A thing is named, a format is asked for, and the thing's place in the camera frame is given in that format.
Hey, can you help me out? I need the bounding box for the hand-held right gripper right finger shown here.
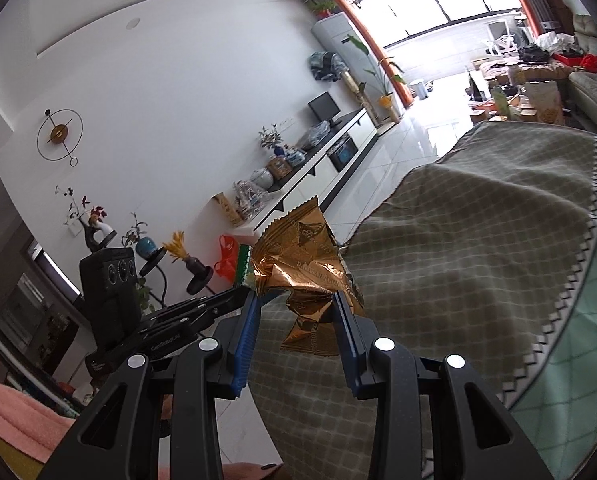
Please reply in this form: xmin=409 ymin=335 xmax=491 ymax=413
xmin=331 ymin=292 xmax=554 ymax=480

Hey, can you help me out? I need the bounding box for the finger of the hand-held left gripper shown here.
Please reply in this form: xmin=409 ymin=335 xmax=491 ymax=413
xmin=151 ymin=287 xmax=252 ymax=335

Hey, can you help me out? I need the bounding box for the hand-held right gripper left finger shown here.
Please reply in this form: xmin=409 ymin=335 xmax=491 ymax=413
xmin=37 ymin=287 xmax=264 ymax=480

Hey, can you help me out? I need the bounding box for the green snack packet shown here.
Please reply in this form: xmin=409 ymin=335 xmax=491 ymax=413
xmin=234 ymin=242 xmax=256 ymax=288

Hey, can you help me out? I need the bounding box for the gold snack wrapper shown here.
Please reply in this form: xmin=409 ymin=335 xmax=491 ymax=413
xmin=251 ymin=196 xmax=367 ymax=358

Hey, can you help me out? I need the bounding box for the black plant stand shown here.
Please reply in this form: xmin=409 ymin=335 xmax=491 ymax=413
xmin=138 ymin=250 xmax=214 ymax=311

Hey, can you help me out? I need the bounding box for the orange plastic bag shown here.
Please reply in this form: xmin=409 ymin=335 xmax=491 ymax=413
xmin=214 ymin=235 xmax=240 ymax=281

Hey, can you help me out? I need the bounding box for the plant in blue vase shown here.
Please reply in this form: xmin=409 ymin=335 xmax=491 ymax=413
xmin=122 ymin=212 xmax=156 ymax=261

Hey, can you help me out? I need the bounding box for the yellow dried flowers vase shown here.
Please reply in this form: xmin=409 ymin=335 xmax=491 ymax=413
xmin=162 ymin=231 xmax=204 ymax=273

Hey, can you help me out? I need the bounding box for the flowering branch in white vase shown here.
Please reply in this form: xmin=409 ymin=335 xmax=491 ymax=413
xmin=55 ymin=186 xmax=116 ymax=251

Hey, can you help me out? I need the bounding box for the tall patterned paper box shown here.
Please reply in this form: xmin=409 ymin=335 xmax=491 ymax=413
xmin=213 ymin=192 xmax=244 ymax=227

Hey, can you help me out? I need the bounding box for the patterned tablecloth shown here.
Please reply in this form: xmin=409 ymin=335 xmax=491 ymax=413
xmin=246 ymin=122 xmax=597 ymax=480

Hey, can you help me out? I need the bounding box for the decorated wooden box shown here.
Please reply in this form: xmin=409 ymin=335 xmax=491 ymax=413
xmin=267 ymin=156 xmax=293 ymax=179

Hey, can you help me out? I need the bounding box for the flower plant in small vase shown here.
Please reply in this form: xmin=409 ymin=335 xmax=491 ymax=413
xmin=258 ymin=125 xmax=284 ymax=158

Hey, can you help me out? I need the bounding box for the white TV cabinet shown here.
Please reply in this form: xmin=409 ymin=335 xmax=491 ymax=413
xmin=251 ymin=107 xmax=379 ymax=233

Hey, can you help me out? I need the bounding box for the clear plastic bag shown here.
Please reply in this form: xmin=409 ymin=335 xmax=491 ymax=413
xmin=303 ymin=120 xmax=332 ymax=148

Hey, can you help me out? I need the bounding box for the black monitor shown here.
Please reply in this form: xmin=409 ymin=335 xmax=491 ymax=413
xmin=307 ymin=91 xmax=342 ymax=128

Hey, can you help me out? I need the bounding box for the tall green potted plant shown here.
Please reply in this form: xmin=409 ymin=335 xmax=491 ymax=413
xmin=343 ymin=35 xmax=407 ymax=123

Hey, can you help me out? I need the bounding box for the blue patterned cloth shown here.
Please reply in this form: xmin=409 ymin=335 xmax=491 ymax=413
xmin=307 ymin=51 xmax=347 ymax=82

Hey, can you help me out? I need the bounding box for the white standing air conditioner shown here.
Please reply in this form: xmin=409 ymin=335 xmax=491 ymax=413
xmin=311 ymin=12 xmax=374 ymax=111

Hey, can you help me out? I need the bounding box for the cluttered coffee table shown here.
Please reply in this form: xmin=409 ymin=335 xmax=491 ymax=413
xmin=466 ymin=57 xmax=564 ymax=126

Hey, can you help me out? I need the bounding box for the white office chair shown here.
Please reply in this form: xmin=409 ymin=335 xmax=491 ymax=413
xmin=485 ymin=20 xmax=522 ymax=56

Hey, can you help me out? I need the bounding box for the green sofa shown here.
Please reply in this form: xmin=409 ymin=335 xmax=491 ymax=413
xmin=569 ymin=14 xmax=597 ymax=138

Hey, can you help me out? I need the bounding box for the red cloth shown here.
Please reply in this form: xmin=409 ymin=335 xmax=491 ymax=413
xmin=553 ymin=52 xmax=597 ymax=73

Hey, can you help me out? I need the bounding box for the round wall clock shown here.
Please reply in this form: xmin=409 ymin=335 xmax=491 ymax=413
xmin=37 ymin=108 xmax=84 ymax=167

